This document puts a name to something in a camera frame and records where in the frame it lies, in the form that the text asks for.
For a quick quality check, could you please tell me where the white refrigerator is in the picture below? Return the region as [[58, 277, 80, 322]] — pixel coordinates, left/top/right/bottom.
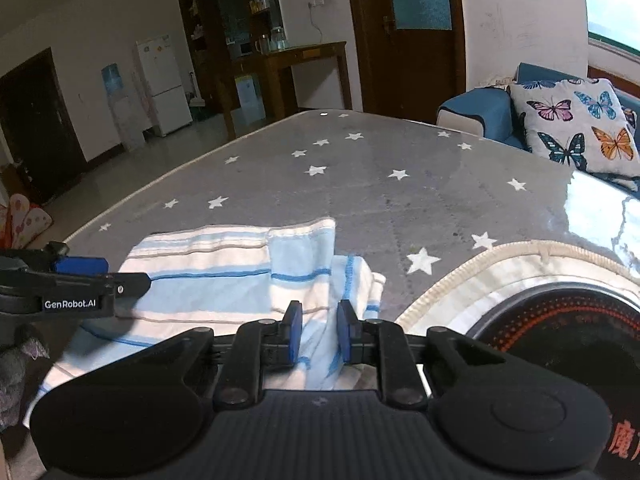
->
[[136, 35, 192, 136]]

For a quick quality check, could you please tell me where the blue striped knit garment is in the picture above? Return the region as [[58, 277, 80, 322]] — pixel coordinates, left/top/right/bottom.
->
[[36, 218, 386, 398]]

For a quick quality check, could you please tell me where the dark display cabinet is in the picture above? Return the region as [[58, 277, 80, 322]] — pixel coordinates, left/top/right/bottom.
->
[[178, 0, 284, 133]]

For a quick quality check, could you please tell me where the water dispenser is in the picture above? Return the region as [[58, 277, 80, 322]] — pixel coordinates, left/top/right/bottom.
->
[[101, 63, 145, 151]]

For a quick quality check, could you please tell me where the blue sofa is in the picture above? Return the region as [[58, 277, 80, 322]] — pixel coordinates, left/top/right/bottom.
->
[[437, 63, 639, 197]]

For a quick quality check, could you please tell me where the dark wooden door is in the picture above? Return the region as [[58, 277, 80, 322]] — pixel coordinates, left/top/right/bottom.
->
[[349, 0, 465, 124]]

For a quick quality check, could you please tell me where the green framed window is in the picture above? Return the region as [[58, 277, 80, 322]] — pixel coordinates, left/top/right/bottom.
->
[[586, 0, 640, 55]]

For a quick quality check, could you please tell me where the built-in induction cooktop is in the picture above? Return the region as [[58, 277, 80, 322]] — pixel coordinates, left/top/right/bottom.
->
[[396, 240, 639, 479]]

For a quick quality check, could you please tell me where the gloved left hand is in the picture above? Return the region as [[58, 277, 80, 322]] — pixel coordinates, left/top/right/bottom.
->
[[0, 325, 50, 431]]

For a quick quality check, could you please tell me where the butterfly print pillow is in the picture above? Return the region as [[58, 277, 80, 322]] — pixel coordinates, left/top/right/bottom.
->
[[509, 78, 639, 181]]

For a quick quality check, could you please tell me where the dark wooden side table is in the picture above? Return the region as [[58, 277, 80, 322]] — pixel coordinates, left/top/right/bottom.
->
[[222, 41, 352, 122]]

